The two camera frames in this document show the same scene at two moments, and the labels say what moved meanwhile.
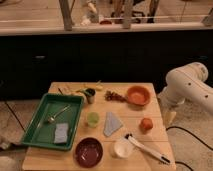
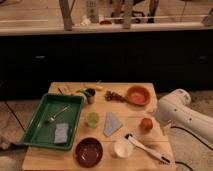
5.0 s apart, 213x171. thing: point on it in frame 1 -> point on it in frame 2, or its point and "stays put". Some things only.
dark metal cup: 90,95 stays put
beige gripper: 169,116 -> 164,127
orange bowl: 138,96 stays put
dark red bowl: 89,152 stays put
